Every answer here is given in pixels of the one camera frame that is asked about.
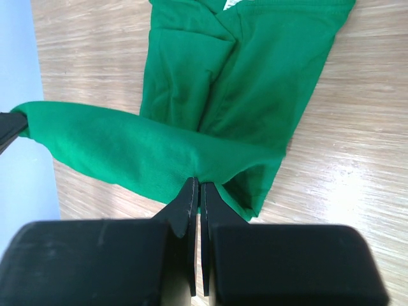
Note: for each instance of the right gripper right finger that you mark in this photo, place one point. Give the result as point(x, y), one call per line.
point(283, 264)

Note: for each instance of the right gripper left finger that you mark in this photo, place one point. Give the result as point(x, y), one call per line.
point(107, 261)

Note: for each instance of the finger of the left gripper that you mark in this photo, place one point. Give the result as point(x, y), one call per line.
point(11, 125)

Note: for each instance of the green t shirt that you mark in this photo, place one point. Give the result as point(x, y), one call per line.
point(224, 89)

